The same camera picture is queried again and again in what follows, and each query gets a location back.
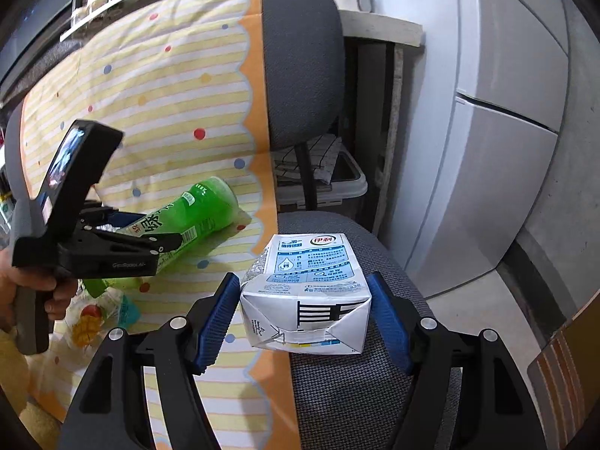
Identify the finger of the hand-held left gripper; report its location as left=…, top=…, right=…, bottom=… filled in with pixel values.
left=77, top=201, right=146, bottom=233
left=75, top=225, right=181, bottom=258

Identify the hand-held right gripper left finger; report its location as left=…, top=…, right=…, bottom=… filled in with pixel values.
left=56, top=272, right=242, bottom=450

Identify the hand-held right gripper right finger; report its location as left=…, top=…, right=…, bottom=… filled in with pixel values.
left=366, top=271, right=547, bottom=450

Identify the green plastic bottle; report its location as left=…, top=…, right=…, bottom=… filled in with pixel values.
left=84, top=175, right=240, bottom=298

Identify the white and blue milk carton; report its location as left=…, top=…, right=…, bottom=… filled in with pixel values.
left=240, top=233, right=373, bottom=354

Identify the person's left hand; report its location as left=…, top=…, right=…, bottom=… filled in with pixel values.
left=0, top=246, right=78, bottom=333

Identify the fruit print snack packet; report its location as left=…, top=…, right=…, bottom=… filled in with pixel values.
left=70, top=288, right=141, bottom=348

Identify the yellow striped dotted cloth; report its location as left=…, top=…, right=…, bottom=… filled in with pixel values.
left=19, top=0, right=301, bottom=450

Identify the white storage bin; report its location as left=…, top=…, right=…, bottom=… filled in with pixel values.
left=274, top=143, right=369, bottom=214

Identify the checked dish cloth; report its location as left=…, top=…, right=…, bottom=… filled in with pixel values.
left=273, top=133, right=343, bottom=186

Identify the orange striped doormat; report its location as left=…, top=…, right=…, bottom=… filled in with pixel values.
left=527, top=307, right=600, bottom=437

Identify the white refrigerator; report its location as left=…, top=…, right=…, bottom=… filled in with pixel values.
left=375, top=0, right=570, bottom=298

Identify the grey office chair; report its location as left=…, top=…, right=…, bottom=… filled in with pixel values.
left=2, top=0, right=470, bottom=450

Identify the stone counter slab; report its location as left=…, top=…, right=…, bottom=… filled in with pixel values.
left=337, top=9, right=423, bottom=48

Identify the white wall rack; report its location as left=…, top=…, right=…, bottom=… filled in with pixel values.
left=61, top=0, right=263, bottom=41

